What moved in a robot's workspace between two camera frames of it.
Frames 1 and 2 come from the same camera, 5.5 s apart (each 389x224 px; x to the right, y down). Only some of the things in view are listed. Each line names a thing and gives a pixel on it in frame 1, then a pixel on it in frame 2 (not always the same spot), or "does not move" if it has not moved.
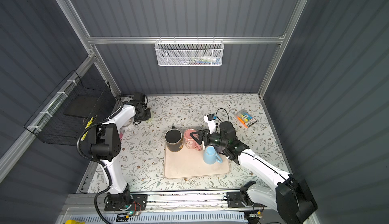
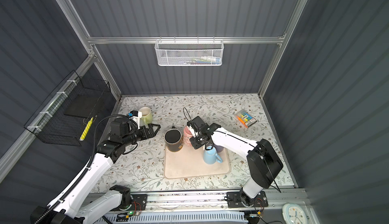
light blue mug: (209, 156) does not move
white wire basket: (187, 52) does not move
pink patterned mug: (190, 142) does not move
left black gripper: (147, 110) -> (151, 133)
